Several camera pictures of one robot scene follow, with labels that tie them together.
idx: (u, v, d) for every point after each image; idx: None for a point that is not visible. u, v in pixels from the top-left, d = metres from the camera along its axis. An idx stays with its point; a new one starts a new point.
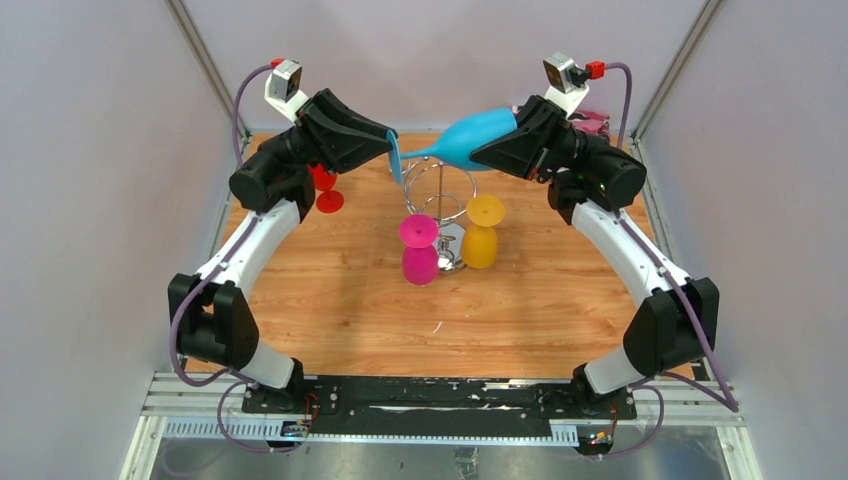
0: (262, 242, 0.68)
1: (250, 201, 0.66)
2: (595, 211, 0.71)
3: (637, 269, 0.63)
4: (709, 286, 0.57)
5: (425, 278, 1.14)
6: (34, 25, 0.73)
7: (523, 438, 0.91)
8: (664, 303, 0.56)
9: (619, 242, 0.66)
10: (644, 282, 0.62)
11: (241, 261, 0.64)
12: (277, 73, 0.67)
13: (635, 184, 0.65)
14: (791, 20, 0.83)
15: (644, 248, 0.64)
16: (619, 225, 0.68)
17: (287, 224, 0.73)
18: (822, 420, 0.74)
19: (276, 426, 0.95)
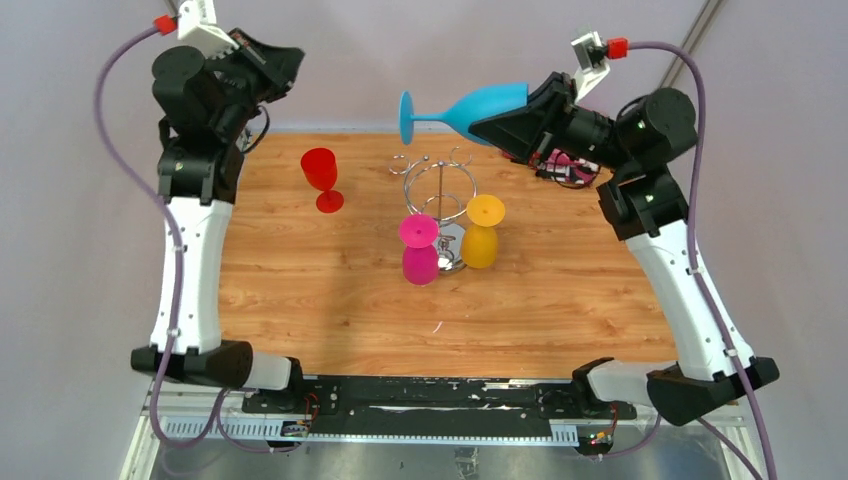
0: (201, 275, 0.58)
1: (176, 78, 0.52)
2: (664, 249, 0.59)
3: (702, 343, 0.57)
4: (770, 373, 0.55)
5: (424, 278, 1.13)
6: (31, 28, 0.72)
7: (523, 438, 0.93)
8: (724, 392, 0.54)
9: (687, 302, 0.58)
10: (707, 362, 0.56)
11: (191, 316, 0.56)
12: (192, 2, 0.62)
13: (686, 122, 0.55)
14: (792, 21, 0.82)
15: (715, 318, 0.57)
16: (694, 276, 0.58)
17: (215, 230, 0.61)
18: (823, 423, 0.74)
19: (276, 426, 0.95)
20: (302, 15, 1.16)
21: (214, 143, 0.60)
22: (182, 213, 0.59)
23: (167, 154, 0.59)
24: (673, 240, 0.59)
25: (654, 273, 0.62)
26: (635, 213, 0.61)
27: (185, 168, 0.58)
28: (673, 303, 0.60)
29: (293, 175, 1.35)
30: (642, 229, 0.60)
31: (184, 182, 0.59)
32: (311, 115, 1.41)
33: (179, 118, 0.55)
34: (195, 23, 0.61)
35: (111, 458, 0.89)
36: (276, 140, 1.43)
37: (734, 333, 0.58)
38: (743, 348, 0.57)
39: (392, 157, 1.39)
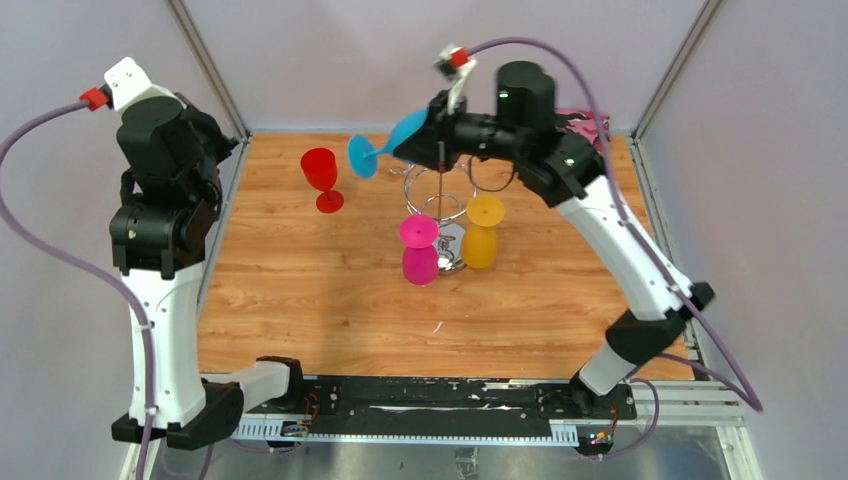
0: (174, 353, 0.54)
1: (147, 124, 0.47)
2: (594, 208, 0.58)
3: (649, 286, 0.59)
4: (709, 292, 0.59)
5: (424, 278, 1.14)
6: (31, 28, 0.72)
7: (523, 438, 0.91)
8: (673, 324, 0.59)
9: (625, 252, 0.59)
10: (657, 304, 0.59)
11: (167, 393, 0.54)
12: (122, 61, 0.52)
13: (541, 75, 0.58)
14: (789, 22, 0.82)
15: (654, 260, 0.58)
16: (626, 227, 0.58)
17: (185, 297, 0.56)
18: (822, 424, 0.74)
19: (276, 426, 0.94)
20: (303, 16, 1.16)
21: (179, 202, 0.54)
22: (142, 287, 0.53)
23: (122, 213, 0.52)
24: (598, 197, 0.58)
25: (588, 235, 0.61)
26: (558, 179, 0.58)
27: (141, 228, 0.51)
28: (614, 257, 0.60)
29: (293, 175, 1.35)
30: (571, 194, 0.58)
31: (139, 248, 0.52)
32: (311, 115, 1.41)
33: (145, 169, 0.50)
34: (144, 82, 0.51)
35: (109, 457, 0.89)
36: (277, 140, 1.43)
37: (672, 268, 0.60)
38: (682, 278, 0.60)
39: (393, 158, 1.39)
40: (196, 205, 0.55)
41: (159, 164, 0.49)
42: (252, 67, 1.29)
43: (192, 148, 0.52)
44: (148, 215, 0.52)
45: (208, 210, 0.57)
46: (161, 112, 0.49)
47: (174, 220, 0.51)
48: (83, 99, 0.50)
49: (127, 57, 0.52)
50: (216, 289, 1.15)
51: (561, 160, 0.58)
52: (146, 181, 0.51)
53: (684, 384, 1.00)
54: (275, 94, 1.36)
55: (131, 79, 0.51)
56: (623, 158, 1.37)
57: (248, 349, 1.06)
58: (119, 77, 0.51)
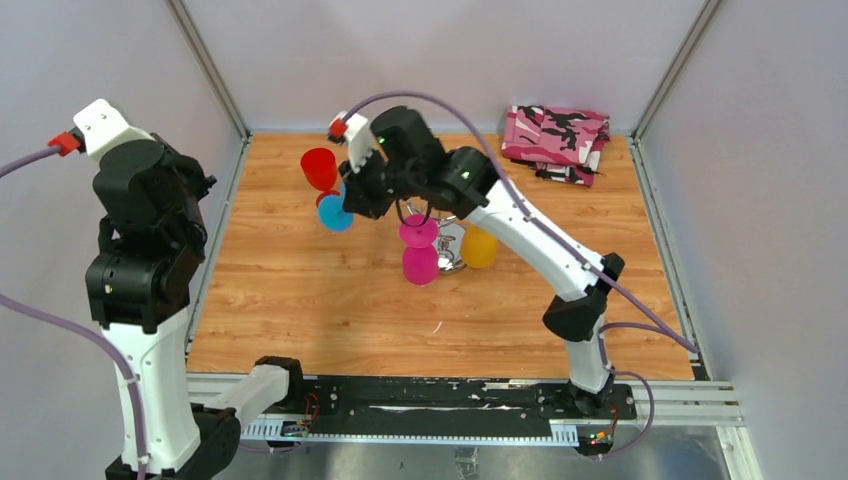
0: (163, 403, 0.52)
1: (124, 169, 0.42)
2: (497, 211, 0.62)
3: (564, 269, 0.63)
4: (619, 262, 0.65)
5: (426, 278, 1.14)
6: (31, 28, 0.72)
7: (523, 438, 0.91)
8: (594, 298, 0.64)
9: (536, 243, 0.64)
10: (575, 283, 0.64)
11: (159, 440, 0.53)
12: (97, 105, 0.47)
13: (407, 113, 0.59)
14: (790, 21, 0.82)
15: (562, 245, 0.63)
16: (530, 221, 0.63)
17: (168, 347, 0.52)
18: (822, 424, 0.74)
19: (276, 426, 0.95)
20: (303, 16, 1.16)
21: (160, 249, 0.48)
22: (122, 341, 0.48)
23: (99, 263, 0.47)
24: (500, 201, 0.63)
25: (503, 236, 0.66)
26: (459, 194, 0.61)
27: (116, 281, 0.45)
28: (529, 248, 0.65)
29: (293, 175, 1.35)
30: (474, 204, 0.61)
31: (116, 302, 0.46)
32: (311, 115, 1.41)
33: (122, 215, 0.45)
34: (122, 124, 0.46)
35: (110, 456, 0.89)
36: (277, 140, 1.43)
37: (582, 248, 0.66)
38: (593, 256, 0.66)
39: None
40: (179, 252, 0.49)
41: (137, 211, 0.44)
42: (252, 67, 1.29)
43: (177, 189, 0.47)
44: (126, 265, 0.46)
45: (192, 255, 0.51)
46: (142, 156, 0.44)
47: (154, 270, 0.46)
48: (51, 144, 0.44)
49: (100, 100, 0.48)
50: (216, 289, 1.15)
51: (456, 177, 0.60)
52: (124, 228, 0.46)
53: (684, 384, 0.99)
54: (275, 94, 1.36)
55: (106, 122, 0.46)
56: (623, 158, 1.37)
57: (249, 349, 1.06)
58: (92, 121, 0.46)
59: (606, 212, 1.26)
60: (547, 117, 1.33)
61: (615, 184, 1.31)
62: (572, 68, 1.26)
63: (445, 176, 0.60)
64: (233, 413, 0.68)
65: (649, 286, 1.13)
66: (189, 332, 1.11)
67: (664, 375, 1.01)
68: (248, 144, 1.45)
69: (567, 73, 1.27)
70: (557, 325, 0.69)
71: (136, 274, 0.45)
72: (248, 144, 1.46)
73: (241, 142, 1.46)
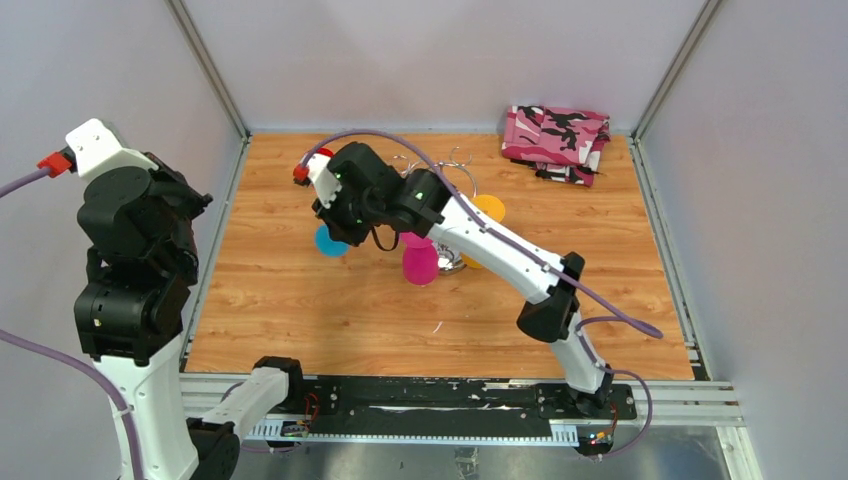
0: (159, 430, 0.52)
1: (111, 203, 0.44)
2: (454, 227, 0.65)
3: (525, 273, 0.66)
4: (578, 261, 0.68)
5: (424, 278, 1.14)
6: (31, 28, 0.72)
7: (523, 438, 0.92)
8: (560, 298, 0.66)
9: (496, 251, 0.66)
10: (537, 285, 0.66)
11: (156, 467, 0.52)
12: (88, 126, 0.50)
13: (357, 149, 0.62)
14: (790, 21, 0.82)
15: (520, 251, 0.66)
16: (488, 232, 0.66)
17: (161, 376, 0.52)
18: (823, 424, 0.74)
19: (276, 426, 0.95)
20: (303, 16, 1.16)
21: (150, 279, 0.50)
22: (116, 373, 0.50)
23: (89, 293, 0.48)
24: (456, 217, 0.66)
25: (463, 249, 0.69)
26: (416, 214, 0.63)
27: (106, 312, 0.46)
28: (489, 258, 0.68)
29: None
30: (429, 223, 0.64)
31: (106, 334, 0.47)
32: (311, 115, 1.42)
33: (111, 247, 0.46)
34: (112, 148, 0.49)
35: (108, 456, 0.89)
36: (277, 140, 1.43)
37: (541, 251, 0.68)
38: (551, 257, 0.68)
39: (392, 157, 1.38)
40: (168, 281, 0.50)
41: (124, 243, 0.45)
42: (252, 67, 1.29)
43: (164, 220, 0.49)
44: (117, 295, 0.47)
45: (181, 284, 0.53)
46: (127, 188, 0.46)
47: (143, 300, 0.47)
48: (42, 166, 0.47)
49: (93, 120, 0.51)
50: (216, 289, 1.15)
51: (410, 199, 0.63)
52: (113, 258, 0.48)
53: (683, 384, 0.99)
54: (275, 94, 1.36)
55: (98, 143, 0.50)
56: (623, 158, 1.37)
57: (249, 349, 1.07)
58: (85, 142, 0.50)
59: (606, 212, 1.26)
60: (547, 117, 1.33)
61: (615, 184, 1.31)
62: (572, 68, 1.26)
63: (400, 201, 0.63)
64: (232, 429, 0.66)
65: (649, 286, 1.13)
66: (189, 332, 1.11)
67: (664, 375, 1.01)
68: (248, 144, 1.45)
69: (567, 73, 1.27)
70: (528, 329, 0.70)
71: (123, 304, 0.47)
72: (248, 144, 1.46)
73: (241, 142, 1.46)
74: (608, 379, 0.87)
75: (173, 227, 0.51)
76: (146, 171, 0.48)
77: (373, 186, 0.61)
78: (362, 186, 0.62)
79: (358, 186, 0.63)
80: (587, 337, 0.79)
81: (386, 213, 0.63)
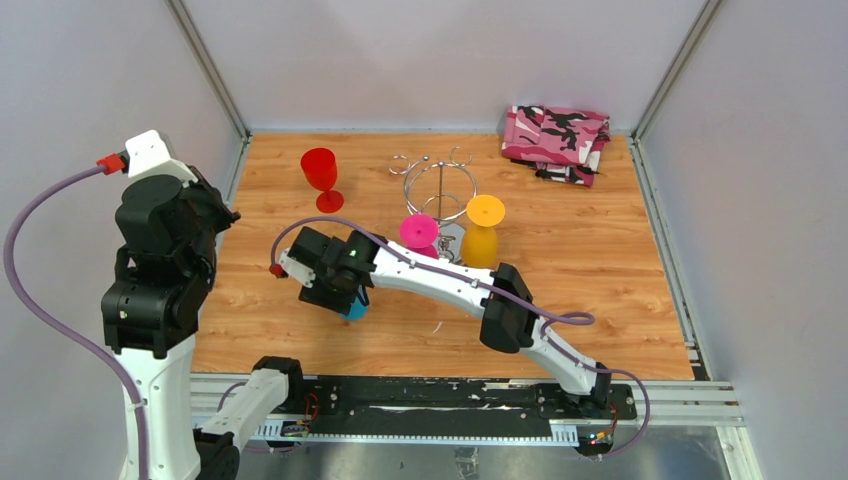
0: (168, 427, 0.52)
1: (146, 203, 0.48)
2: (384, 271, 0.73)
3: (457, 293, 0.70)
4: (505, 268, 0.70)
5: None
6: (30, 28, 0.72)
7: (523, 438, 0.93)
8: (495, 308, 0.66)
9: (429, 281, 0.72)
10: (471, 302, 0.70)
11: (161, 466, 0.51)
12: (144, 138, 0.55)
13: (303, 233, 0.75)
14: (790, 22, 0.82)
15: (448, 275, 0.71)
16: (414, 267, 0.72)
17: (177, 372, 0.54)
18: (823, 424, 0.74)
19: (275, 426, 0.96)
20: (302, 17, 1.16)
21: (174, 278, 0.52)
22: (134, 365, 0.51)
23: (116, 290, 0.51)
24: (386, 262, 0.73)
25: (406, 286, 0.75)
26: (360, 268, 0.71)
27: (131, 306, 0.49)
28: (425, 288, 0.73)
29: (293, 175, 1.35)
30: (367, 272, 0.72)
31: (130, 326, 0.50)
32: (311, 115, 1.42)
33: (140, 245, 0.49)
34: (163, 156, 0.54)
35: (113, 457, 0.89)
36: (277, 140, 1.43)
37: (471, 269, 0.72)
38: (482, 273, 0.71)
39: (392, 157, 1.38)
40: (190, 280, 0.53)
41: (153, 241, 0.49)
42: (251, 67, 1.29)
43: (189, 223, 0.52)
44: (142, 291, 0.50)
45: (201, 286, 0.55)
46: (161, 191, 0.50)
47: (167, 296, 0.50)
48: (100, 164, 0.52)
49: (153, 131, 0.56)
50: (217, 289, 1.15)
51: (348, 257, 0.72)
52: (140, 257, 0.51)
53: (683, 384, 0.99)
54: (275, 94, 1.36)
55: (152, 151, 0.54)
56: (623, 158, 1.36)
57: (249, 350, 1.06)
58: (141, 148, 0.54)
59: (606, 212, 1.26)
60: (547, 117, 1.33)
61: (615, 184, 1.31)
62: (572, 67, 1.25)
63: (344, 261, 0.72)
64: (232, 440, 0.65)
65: (649, 285, 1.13)
66: None
67: (665, 375, 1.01)
68: (248, 144, 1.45)
69: (567, 73, 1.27)
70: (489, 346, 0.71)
71: (150, 300, 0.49)
72: (248, 144, 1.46)
73: (241, 142, 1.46)
74: (607, 379, 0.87)
75: (196, 233, 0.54)
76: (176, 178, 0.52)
77: (320, 259, 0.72)
78: (313, 259, 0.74)
79: (312, 261, 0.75)
80: (556, 340, 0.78)
81: (336, 275, 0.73)
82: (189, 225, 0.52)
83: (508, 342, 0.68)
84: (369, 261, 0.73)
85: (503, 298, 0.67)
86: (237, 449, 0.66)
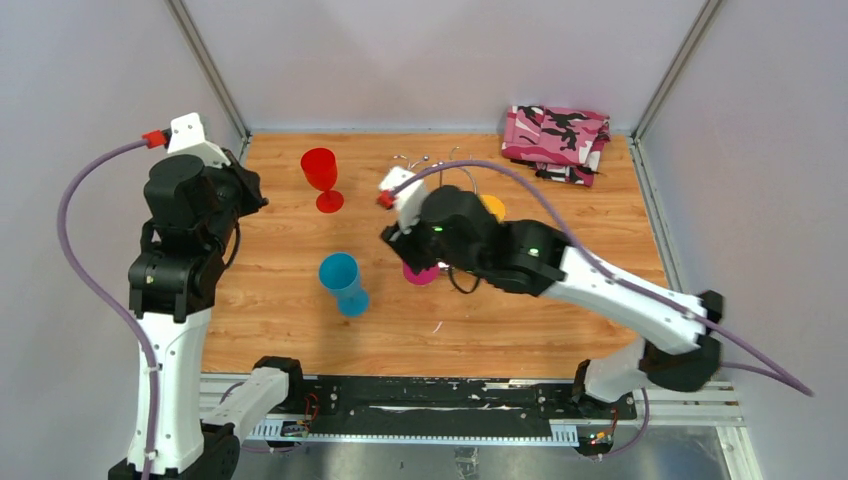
0: (179, 395, 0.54)
1: (171, 178, 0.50)
2: (575, 282, 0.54)
3: (666, 324, 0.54)
4: (718, 301, 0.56)
5: (428, 277, 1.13)
6: (30, 28, 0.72)
7: (523, 438, 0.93)
8: (713, 350, 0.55)
9: (632, 303, 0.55)
10: (682, 337, 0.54)
11: (168, 437, 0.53)
12: (184, 119, 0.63)
13: (436, 190, 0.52)
14: (790, 22, 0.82)
15: (659, 300, 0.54)
16: (616, 284, 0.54)
17: (194, 342, 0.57)
18: (824, 426, 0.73)
19: (276, 426, 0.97)
20: (303, 17, 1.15)
21: (195, 249, 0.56)
22: (153, 329, 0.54)
23: (141, 260, 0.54)
24: (576, 271, 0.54)
25: (586, 303, 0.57)
26: (532, 275, 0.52)
27: (157, 274, 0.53)
28: (618, 311, 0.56)
29: (293, 175, 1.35)
30: (552, 279, 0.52)
31: (155, 293, 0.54)
32: (311, 115, 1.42)
33: (165, 219, 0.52)
34: (198, 138, 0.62)
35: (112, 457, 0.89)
36: (278, 140, 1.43)
37: (674, 294, 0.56)
38: (690, 300, 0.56)
39: (392, 157, 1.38)
40: (210, 253, 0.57)
41: (179, 215, 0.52)
42: (252, 67, 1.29)
43: (208, 199, 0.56)
44: (167, 261, 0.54)
45: (220, 258, 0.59)
46: (185, 167, 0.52)
47: (190, 267, 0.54)
48: (143, 137, 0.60)
49: (193, 115, 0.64)
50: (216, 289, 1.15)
51: (525, 257, 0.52)
52: (164, 230, 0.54)
53: None
54: (276, 94, 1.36)
55: (189, 131, 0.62)
56: (623, 158, 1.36)
57: (249, 350, 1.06)
58: (181, 128, 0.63)
59: (606, 212, 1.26)
60: (547, 117, 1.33)
61: (615, 184, 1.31)
62: (573, 67, 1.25)
63: (513, 258, 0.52)
64: (232, 430, 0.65)
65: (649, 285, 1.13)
66: None
67: None
68: (248, 144, 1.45)
69: (567, 73, 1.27)
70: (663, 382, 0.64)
71: (174, 268, 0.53)
72: (248, 144, 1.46)
73: (241, 141, 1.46)
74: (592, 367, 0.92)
75: (214, 208, 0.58)
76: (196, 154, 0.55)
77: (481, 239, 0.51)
78: (466, 236, 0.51)
79: (459, 235, 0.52)
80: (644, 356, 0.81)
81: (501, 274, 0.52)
82: (208, 200, 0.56)
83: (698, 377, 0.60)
84: (553, 266, 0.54)
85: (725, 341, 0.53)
86: (237, 441, 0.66)
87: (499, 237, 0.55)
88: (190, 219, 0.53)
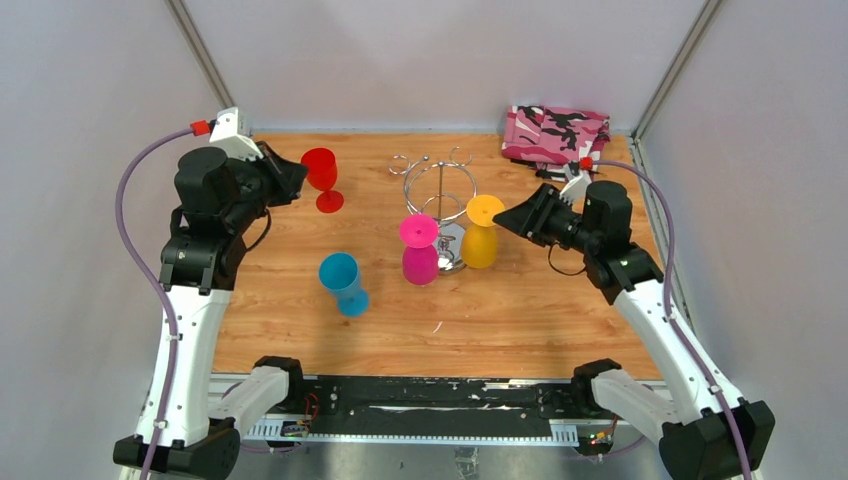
0: (193, 367, 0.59)
1: (199, 170, 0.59)
2: (636, 299, 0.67)
3: (686, 379, 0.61)
4: (764, 415, 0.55)
5: (428, 277, 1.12)
6: (31, 28, 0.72)
7: (523, 438, 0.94)
8: (714, 431, 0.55)
9: (669, 347, 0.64)
10: (693, 399, 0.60)
11: (179, 408, 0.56)
12: (228, 111, 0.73)
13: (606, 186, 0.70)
14: (790, 22, 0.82)
15: (697, 357, 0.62)
16: (669, 322, 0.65)
17: (214, 320, 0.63)
18: (827, 425, 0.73)
19: (275, 426, 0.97)
20: (303, 17, 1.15)
21: (221, 234, 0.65)
22: (179, 302, 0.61)
23: (173, 244, 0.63)
24: (645, 293, 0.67)
25: (637, 327, 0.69)
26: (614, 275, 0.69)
27: (189, 253, 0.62)
28: (657, 346, 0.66)
29: None
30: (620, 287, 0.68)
31: (184, 270, 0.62)
32: (312, 115, 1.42)
33: (194, 206, 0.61)
34: (231, 131, 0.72)
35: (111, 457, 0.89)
36: (277, 140, 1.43)
37: (719, 375, 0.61)
38: (729, 389, 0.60)
39: (392, 157, 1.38)
40: (233, 237, 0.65)
41: (206, 202, 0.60)
42: (251, 67, 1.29)
43: (231, 189, 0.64)
44: (197, 244, 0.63)
45: (241, 243, 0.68)
46: (210, 160, 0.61)
47: (217, 249, 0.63)
48: (192, 126, 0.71)
49: (235, 109, 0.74)
50: None
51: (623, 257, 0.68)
52: (192, 217, 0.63)
53: None
54: (275, 94, 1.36)
55: (226, 123, 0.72)
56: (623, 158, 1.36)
57: (249, 350, 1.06)
58: (221, 120, 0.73)
59: None
60: (547, 117, 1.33)
61: None
62: (573, 67, 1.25)
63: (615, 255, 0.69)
64: (232, 424, 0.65)
65: None
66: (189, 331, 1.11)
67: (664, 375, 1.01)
68: None
69: (567, 73, 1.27)
70: (667, 455, 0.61)
71: (203, 249, 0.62)
72: None
73: None
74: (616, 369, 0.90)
75: (236, 197, 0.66)
76: (219, 149, 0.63)
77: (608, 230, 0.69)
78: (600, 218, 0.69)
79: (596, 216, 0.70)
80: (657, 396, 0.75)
81: (593, 261, 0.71)
82: (231, 191, 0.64)
83: (753, 452, 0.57)
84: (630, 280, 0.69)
85: (731, 429, 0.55)
86: (237, 435, 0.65)
87: (621, 246, 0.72)
88: (214, 207, 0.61)
